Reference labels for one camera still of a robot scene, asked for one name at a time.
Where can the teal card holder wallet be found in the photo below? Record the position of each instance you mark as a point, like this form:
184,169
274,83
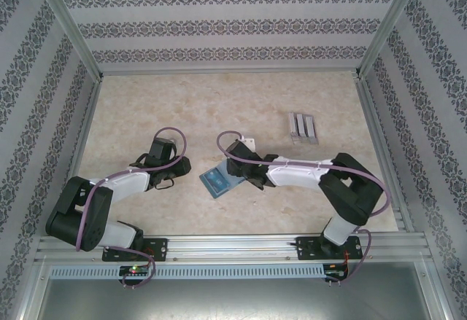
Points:
223,167

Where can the clear acrylic card stand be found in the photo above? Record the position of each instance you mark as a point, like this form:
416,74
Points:
303,127

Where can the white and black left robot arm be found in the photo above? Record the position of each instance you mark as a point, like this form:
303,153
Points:
73,207

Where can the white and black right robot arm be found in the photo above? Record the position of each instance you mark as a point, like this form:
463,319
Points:
350,189

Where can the small circuit board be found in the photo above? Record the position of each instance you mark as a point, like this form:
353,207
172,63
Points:
135,270
335,271

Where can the grey metal panel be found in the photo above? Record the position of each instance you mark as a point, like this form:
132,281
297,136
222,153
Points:
233,301

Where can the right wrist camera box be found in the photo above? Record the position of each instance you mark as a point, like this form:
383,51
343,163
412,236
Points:
249,142

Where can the long aluminium mounting rail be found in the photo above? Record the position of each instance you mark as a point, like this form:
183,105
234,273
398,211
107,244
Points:
233,247

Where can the aluminium frame bar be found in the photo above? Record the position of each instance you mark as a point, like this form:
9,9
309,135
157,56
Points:
84,130
371,116

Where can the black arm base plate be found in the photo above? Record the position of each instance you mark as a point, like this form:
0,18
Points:
304,249
158,249

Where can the aluminium frame post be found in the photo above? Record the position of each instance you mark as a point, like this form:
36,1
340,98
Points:
386,43
74,43

